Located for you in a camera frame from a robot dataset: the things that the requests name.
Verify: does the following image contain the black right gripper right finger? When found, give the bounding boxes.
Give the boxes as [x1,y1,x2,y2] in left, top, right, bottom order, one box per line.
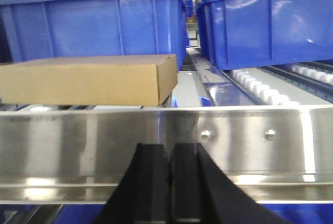
[171,143,287,223]

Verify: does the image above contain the stainless steel shelf beam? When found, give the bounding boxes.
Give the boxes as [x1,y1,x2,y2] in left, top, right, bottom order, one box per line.
[1,105,332,204]

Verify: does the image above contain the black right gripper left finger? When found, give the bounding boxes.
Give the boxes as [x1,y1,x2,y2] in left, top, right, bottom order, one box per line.
[93,143,169,223]

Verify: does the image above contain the white roller track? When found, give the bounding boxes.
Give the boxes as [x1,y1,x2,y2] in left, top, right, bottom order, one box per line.
[231,69,300,106]

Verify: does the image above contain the brown cardboard box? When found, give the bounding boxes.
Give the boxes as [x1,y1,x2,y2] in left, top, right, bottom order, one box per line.
[1,54,178,107]

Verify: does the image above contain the blue bin on rollers left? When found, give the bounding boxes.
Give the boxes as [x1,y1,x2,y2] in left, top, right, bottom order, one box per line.
[1,0,187,65]

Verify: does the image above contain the blue bin on rollers right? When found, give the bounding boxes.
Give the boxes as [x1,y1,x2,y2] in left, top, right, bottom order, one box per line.
[196,0,332,70]

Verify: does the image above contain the blue bin on rollers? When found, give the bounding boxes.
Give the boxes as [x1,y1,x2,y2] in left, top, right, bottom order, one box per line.
[1,0,187,65]
[196,0,332,70]

